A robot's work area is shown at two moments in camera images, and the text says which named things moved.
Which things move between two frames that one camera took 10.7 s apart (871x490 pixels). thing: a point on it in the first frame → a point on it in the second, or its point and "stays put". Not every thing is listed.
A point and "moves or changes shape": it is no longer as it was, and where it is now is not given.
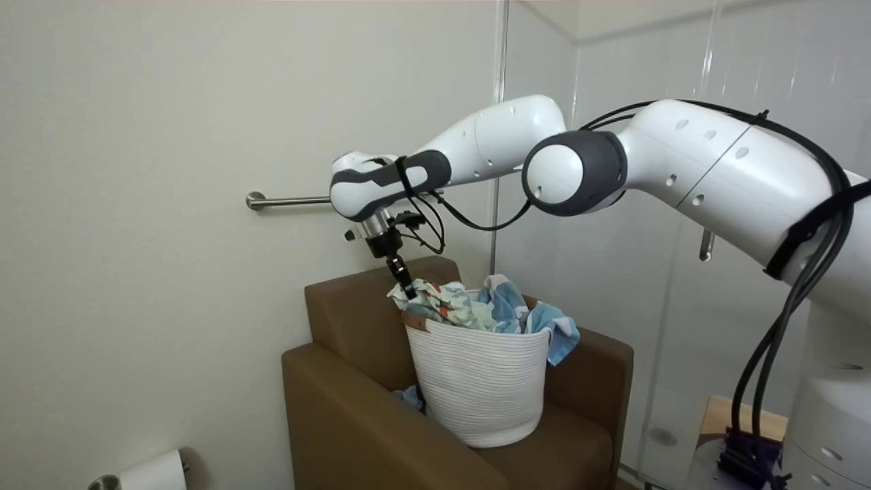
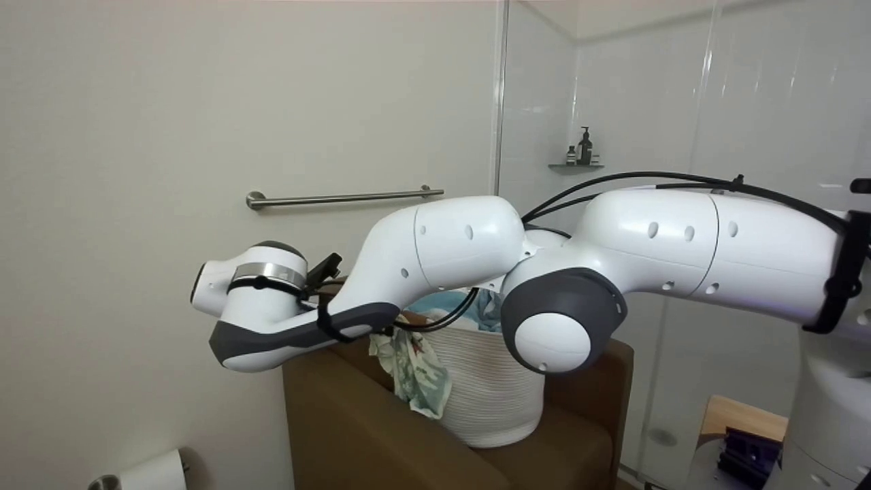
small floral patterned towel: [430, 306] moves or changes shape
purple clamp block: [748, 460] stays put
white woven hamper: [485, 388] stays put
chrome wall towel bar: [257, 200] stays put
